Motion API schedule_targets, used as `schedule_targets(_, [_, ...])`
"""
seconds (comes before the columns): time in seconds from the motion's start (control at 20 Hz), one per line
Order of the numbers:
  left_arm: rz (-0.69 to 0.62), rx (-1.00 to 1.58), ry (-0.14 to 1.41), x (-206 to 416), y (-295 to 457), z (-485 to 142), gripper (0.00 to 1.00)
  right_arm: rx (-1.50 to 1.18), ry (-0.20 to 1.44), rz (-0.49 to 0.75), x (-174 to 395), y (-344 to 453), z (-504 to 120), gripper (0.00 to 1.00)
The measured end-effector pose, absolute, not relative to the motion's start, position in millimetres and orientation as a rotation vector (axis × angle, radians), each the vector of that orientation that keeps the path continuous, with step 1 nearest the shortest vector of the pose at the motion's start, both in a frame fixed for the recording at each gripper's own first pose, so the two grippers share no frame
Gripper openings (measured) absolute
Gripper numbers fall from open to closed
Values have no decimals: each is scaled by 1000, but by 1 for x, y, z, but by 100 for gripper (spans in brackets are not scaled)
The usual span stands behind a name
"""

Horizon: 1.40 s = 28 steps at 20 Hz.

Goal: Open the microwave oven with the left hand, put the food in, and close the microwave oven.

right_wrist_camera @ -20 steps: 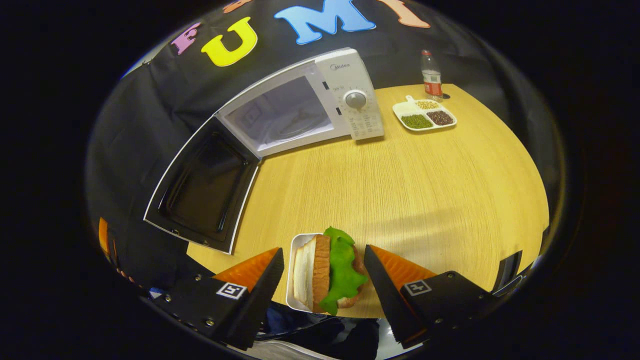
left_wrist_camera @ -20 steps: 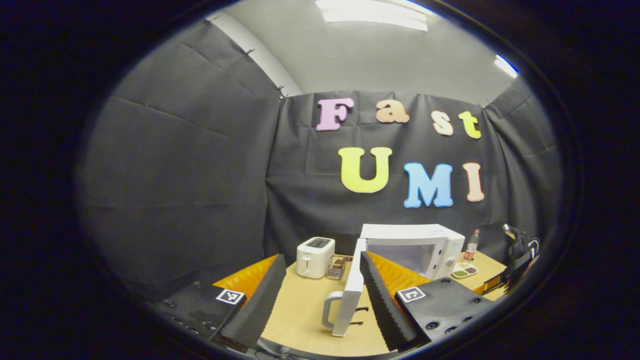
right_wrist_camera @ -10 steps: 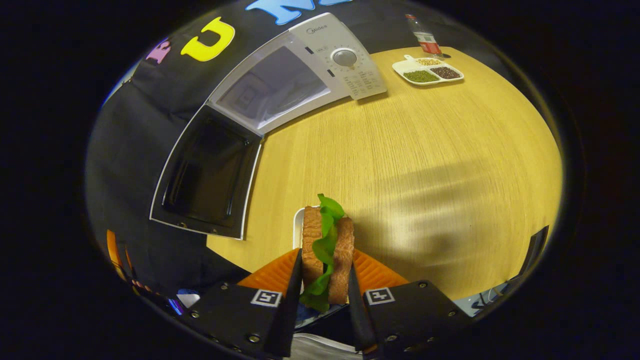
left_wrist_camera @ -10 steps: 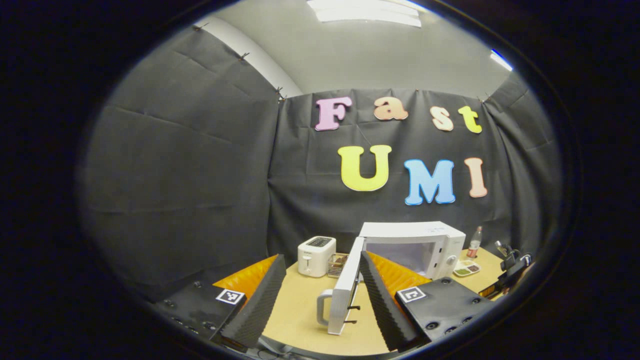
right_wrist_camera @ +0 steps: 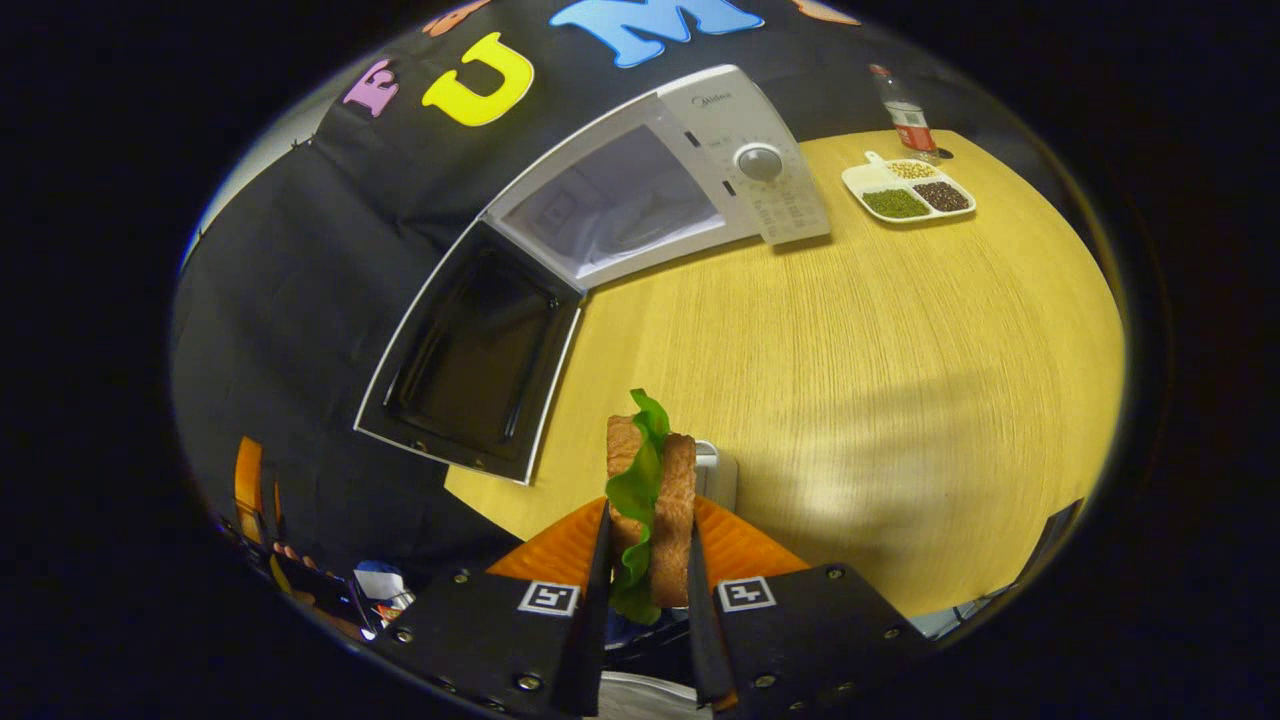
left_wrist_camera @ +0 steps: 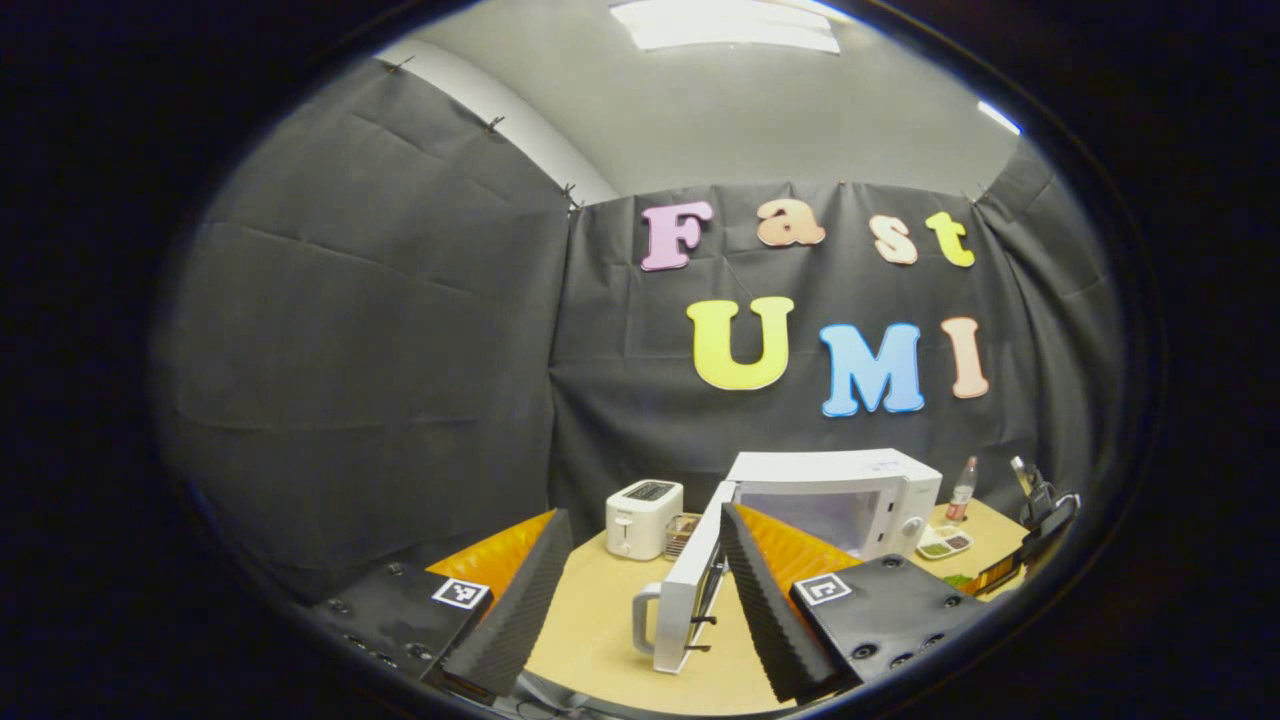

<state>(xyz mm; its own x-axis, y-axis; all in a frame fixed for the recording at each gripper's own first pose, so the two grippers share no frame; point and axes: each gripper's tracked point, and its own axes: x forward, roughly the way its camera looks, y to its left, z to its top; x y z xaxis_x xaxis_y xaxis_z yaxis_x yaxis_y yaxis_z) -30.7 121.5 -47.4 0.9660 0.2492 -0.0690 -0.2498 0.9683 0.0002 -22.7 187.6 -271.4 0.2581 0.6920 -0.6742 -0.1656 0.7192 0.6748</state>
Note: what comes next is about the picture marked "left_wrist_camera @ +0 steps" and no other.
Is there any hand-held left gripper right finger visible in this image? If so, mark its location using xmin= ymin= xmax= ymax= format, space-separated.
xmin=720 ymin=502 xmax=986 ymax=704

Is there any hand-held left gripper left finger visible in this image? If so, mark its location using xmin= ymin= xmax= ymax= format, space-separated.
xmin=305 ymin=508 xmax=576 ymax=701

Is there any white microwave oven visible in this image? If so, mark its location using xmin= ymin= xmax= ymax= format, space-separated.
xmin=632 ymin=448 xmax=944 ymax=676

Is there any white divided dish of beans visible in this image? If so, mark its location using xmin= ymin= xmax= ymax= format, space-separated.
xmin=916 ymin=525 xmax=974 ymax=561

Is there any clear bottle with red label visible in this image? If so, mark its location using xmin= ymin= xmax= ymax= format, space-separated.
xmin=946 ymin=456 xmax=979 ymax=523

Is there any white toaster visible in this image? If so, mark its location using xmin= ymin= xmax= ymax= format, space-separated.
xmin=605 ymin=479 xmax=686 ymax=561

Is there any black backdrop cloth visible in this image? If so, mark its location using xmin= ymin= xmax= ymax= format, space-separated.
xmin=160 ymin=60 xmax=1126 ymax=601

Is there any large ceiling light panel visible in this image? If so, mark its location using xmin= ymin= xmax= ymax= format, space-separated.
xmin=610 ymin=0 xmax=841 ymax=54

